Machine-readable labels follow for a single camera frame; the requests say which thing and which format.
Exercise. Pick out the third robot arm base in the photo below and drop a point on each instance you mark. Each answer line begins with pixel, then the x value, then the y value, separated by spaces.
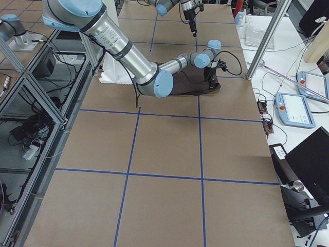
pixel 23 40

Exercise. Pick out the wooden board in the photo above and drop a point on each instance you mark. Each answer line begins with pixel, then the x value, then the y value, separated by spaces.
pixel 319 45

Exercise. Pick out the black monitor stand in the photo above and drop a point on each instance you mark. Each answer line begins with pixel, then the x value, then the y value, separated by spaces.
pixel 306 215

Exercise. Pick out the orange black connector block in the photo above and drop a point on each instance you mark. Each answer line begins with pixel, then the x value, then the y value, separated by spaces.
pixel 262 107

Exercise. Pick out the dark brown t-shirt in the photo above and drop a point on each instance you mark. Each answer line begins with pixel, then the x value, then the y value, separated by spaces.
pixel 190 81

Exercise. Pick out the black laptop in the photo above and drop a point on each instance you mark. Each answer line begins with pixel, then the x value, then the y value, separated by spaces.
pixel 307 162

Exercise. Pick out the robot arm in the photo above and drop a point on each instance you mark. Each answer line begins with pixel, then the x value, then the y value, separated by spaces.
pixel 164 6
pixel 91 19

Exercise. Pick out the red cylinder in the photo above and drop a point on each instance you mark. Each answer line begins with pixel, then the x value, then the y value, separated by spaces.
pixel 238 7

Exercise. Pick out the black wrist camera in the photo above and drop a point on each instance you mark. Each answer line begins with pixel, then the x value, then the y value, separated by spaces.
pixel 222 65
pixel 200 7

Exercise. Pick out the far blue teach pendant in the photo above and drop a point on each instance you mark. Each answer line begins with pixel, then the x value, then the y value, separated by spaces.
pixel 314 82

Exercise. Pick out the aluminium frame post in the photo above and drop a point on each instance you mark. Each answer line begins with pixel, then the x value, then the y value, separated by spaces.
pixel 270 31

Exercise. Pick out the black computer monitor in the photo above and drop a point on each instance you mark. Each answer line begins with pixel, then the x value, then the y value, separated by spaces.
pixel 318 9

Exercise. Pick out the near blue teach pendant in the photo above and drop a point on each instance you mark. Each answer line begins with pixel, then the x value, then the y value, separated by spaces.
pixel 294 111

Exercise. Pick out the blue teach pendant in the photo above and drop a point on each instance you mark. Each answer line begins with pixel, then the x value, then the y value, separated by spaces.
pixel 294 111
pixel 314 82

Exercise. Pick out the silver metal cup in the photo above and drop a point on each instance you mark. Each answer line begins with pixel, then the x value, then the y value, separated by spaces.
pixel 298 186

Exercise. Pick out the clear plastic tray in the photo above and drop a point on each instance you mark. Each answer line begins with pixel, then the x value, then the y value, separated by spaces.
pixel 253 36

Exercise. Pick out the right aluminium truss frame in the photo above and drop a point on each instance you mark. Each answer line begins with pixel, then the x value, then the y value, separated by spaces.
pixel 42 88

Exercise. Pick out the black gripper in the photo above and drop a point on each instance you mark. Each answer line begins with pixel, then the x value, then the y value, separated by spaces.
pixel 208 72
pixel 189 15

